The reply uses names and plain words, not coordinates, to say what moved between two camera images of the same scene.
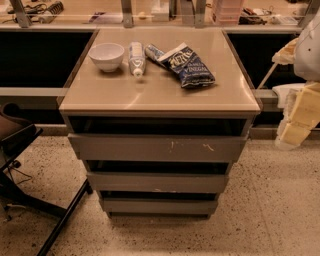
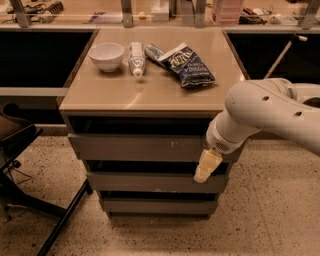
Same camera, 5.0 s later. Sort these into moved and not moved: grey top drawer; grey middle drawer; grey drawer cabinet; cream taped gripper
Moved: cream taped gripper
Not moved: grey top drawer; grey drawer cabinet; grey middle drawer
